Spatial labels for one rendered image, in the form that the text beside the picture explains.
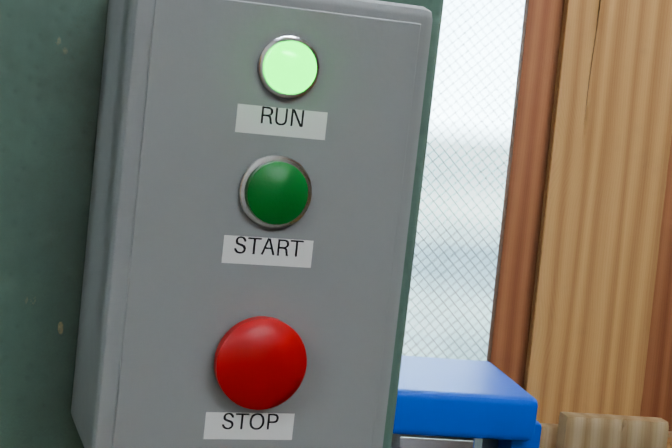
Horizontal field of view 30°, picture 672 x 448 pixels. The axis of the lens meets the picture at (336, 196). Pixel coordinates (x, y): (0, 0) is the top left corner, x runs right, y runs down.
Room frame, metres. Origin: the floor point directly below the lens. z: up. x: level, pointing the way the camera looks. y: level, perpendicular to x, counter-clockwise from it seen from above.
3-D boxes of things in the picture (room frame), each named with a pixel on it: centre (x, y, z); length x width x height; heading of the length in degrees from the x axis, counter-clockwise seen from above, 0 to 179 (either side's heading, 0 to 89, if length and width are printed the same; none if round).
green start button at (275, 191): (0.40, 0.02, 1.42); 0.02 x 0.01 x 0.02; 109
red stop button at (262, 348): (0.40, 0.02, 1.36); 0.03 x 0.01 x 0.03; 109
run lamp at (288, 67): (0.40, 0.02, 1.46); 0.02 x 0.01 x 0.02; 109
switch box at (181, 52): (0.43, 0.03, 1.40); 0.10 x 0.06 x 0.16; 109
